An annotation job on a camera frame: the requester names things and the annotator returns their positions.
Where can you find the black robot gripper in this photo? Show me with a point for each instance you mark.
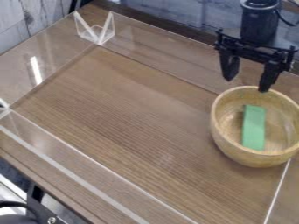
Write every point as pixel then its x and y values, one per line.
pixel 258 43

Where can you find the green rectangular block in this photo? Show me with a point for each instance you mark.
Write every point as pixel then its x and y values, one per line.
pixel 254 127

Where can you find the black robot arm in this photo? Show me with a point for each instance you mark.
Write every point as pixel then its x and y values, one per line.
pixel 261 3

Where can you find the wooden bowl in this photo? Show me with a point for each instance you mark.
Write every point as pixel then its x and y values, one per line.
pixel 282 126

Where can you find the black metal table leg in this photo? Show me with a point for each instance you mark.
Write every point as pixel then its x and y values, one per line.
pixel 53 211

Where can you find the clear acrylic corner bracket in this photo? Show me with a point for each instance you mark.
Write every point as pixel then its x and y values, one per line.
pixel 97 34

